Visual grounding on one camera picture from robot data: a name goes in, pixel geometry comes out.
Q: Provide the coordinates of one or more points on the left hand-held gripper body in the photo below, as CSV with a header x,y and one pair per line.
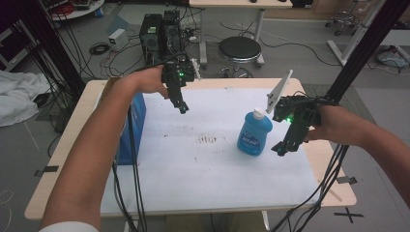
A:
x,y
176,72

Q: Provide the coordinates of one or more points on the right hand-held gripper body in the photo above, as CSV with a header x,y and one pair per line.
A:
x,y
298,111

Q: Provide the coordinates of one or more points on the blue bottle with white cap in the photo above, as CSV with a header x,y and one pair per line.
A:
x,y
254,133

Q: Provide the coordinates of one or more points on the person's left hand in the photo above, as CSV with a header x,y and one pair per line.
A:
x,y
149,82

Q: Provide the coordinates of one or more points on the person's right hand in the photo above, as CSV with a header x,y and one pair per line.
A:
x,y
332,124

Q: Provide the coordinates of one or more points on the light wooden table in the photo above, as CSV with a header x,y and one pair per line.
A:
x,y
332,161

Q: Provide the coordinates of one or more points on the black computer tower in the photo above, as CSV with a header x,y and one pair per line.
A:
x,y
171,32
151,38

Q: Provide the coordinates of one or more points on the blue box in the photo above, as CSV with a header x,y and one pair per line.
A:
x,y
137,129

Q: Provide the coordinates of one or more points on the grey tape strip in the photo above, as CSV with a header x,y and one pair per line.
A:
x,y
346,180

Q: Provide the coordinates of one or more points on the black round stool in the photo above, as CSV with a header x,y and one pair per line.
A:
x,y
239,50

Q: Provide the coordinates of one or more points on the small white box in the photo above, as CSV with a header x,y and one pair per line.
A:
x,y
117,39

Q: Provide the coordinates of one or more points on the white table mat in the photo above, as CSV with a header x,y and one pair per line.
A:
x,y
206,174

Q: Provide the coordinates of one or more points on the black tape cross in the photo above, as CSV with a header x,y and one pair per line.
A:
x,y
348,215

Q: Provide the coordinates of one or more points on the white stand leg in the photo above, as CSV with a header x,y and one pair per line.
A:
x,y
357,38

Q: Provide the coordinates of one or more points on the office chair base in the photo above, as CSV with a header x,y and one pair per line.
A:
x,y
343,21

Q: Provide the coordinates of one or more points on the round white table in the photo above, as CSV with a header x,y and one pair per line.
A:
x,y
79,9

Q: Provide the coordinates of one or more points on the person's olive pants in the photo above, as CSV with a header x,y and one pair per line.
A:
x,y
187,224

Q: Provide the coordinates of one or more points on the black tape strip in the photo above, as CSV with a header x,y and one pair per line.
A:
x,y
46,170

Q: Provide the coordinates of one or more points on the white cloth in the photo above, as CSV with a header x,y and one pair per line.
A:
x,y
17,96

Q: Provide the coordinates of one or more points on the white sleeve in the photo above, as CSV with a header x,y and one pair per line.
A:
x,y
69,227

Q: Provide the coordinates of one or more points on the black frame post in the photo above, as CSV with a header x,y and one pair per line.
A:
x,y
56,48
361,54

